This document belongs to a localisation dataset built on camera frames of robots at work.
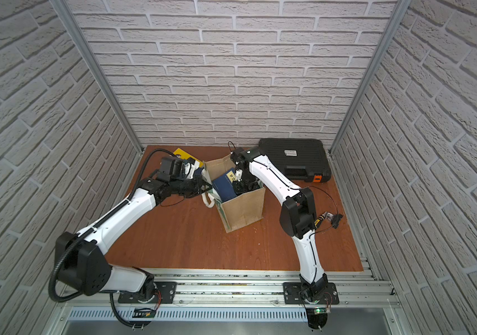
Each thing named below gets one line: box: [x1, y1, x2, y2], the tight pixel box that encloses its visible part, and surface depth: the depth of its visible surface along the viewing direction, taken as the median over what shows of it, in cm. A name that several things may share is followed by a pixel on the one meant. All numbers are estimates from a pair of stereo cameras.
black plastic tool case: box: [258, 138, 332, 183], surface depth 112 cm
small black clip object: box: [331, 213, 344, 229], surface depth 93 cm
